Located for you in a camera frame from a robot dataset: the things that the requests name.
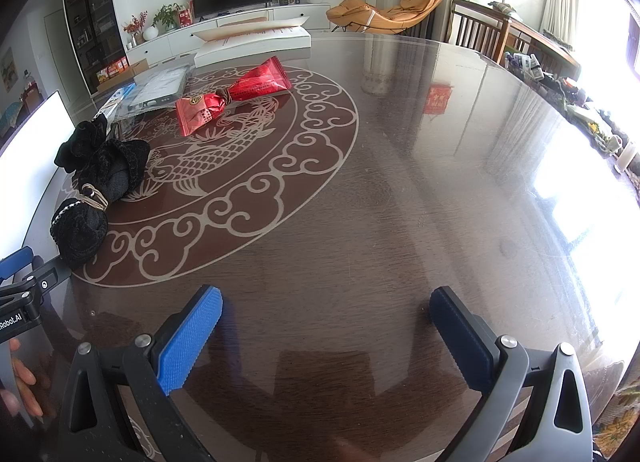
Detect grey green cloth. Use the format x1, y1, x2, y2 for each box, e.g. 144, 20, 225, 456
487, 1, 524, 18

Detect plain red foil packet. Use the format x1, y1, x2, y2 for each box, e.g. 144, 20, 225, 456
227, 56, 292, 102

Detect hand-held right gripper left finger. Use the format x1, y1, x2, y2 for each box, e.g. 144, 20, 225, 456
59, 284, 224, 462

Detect red printed cartons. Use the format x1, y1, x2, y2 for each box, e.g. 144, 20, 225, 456
95, 56, 129, 82

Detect blue white ointment box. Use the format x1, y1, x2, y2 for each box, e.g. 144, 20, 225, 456
92, 83, 137, 123

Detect tan string binding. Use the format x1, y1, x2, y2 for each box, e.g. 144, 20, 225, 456
80, 183, 109, 211

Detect framed wall picture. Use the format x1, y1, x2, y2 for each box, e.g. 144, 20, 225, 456
0, 47, 15, 91

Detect pile of assorted packets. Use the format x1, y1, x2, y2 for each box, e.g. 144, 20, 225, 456
540, 74, 613, 149

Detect floral patterned cloth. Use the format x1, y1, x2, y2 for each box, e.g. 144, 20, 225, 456
592, 367, 640, 461

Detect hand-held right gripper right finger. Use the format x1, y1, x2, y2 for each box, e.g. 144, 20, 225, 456
429, 285, 594, 462

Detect bushy potted green plant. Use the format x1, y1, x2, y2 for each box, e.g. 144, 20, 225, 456
152, 2, 181, 34

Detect dark wooden bench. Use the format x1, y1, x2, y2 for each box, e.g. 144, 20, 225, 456
505, 17, 581, 81

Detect dark wooden chair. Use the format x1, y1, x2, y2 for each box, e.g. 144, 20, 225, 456
447, 0, 511, 66

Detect dark glass display cabinet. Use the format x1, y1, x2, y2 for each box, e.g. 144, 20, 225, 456
61, 0, 129, 96

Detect white flat carton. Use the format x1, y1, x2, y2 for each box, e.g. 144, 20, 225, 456
192, 17, 312, 70

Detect clear plastic package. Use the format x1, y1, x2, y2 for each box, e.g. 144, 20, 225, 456
130, 64, 194, 114

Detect white bottle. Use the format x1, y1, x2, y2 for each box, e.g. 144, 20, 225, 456
614, 141, 639, 174

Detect brown cardboard box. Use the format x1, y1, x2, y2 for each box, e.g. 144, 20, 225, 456
94, 58, 151, 94

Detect red flower arrangement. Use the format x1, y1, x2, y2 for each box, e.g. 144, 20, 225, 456
122, 11, 149, 48

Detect white television cabinet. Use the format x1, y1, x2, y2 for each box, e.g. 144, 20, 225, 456
124, 3, 331, 66

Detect orange lounge chair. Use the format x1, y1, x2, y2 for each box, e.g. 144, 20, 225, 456
325, 0, 444, 36

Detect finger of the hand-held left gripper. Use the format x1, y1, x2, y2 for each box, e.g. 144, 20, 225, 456
0, 246, 34, 279
0, 263, 59, 323

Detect red foil packet gold emblem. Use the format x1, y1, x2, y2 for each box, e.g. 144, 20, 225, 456
175, 92, 231, 137

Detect person's left hand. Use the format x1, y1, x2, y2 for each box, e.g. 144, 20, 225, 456
0, 337, 52, 419

